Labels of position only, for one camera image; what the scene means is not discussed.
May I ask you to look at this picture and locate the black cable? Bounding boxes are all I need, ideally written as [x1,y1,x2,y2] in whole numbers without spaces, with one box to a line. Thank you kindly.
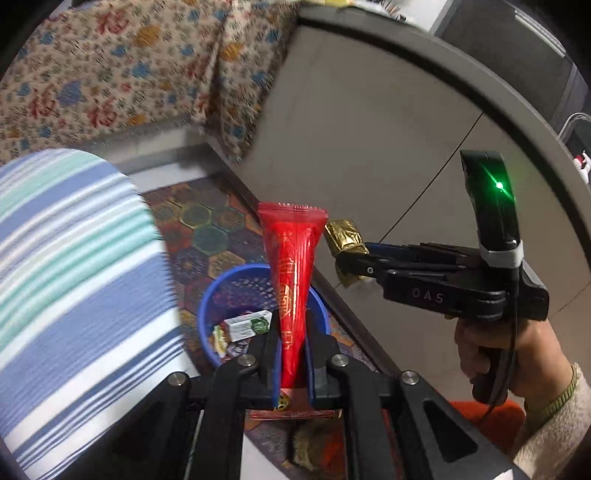
[480,286,520,421]

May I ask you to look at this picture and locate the hexagon patterned floor mat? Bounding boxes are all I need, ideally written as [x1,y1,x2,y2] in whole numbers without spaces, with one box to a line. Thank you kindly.
[143,173,384,480]

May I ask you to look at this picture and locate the blue plastic wastebasket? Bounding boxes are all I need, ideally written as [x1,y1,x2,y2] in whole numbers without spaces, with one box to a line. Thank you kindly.
[198,263,331,370]

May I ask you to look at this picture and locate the blue striped tablecloth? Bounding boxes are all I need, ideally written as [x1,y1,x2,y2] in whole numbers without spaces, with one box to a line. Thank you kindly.
[0,148,195,478]

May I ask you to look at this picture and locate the narrow printed cloth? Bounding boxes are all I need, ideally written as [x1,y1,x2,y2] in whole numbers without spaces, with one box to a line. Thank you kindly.
[194,0,301,163]

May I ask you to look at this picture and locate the gold foil wrapper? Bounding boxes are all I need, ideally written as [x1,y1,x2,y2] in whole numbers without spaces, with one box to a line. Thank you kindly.
[324,218,370,288]

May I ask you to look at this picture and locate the furry slipper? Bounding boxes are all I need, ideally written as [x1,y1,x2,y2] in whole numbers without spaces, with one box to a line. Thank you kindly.
[287,422,347,474]

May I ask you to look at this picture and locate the small white carton box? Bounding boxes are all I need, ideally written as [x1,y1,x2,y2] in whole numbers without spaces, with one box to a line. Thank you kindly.
[224,310,273,343]

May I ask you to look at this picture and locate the colourful crumpled wrapper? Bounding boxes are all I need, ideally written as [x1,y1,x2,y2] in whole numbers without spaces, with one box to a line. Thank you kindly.
[211,324,230,360]

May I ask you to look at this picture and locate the long red packet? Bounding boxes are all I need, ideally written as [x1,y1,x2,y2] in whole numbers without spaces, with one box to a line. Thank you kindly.
[249,202,335,420]

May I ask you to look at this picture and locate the large printed cloth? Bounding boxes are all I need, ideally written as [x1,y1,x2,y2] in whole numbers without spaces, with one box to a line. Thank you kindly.
[0,0,227,162]

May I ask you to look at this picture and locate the orange plastic stool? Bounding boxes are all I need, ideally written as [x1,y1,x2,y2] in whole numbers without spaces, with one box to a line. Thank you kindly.
[450,399,527,455]

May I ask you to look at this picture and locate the person's right hand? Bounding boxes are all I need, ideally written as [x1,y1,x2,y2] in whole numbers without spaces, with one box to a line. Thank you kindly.
[454,321,574,400]

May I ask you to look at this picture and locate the person's right forearm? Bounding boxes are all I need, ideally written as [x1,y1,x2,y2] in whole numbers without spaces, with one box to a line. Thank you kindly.
[512,362,591,480]

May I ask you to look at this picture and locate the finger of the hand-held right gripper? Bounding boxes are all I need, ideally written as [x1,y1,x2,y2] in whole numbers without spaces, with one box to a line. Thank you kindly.
[367,243,484,267]
[335,253,481,287]

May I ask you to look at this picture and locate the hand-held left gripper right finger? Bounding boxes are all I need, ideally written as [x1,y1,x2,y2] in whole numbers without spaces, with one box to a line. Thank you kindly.
[304,308,517,480]

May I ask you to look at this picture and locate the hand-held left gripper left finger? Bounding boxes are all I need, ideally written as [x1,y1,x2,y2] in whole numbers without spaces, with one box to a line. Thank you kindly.
[60,314,282,480]

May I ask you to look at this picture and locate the grey kitchen cabinet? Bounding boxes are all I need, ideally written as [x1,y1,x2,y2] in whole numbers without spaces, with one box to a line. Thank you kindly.
[231,4,591,379]

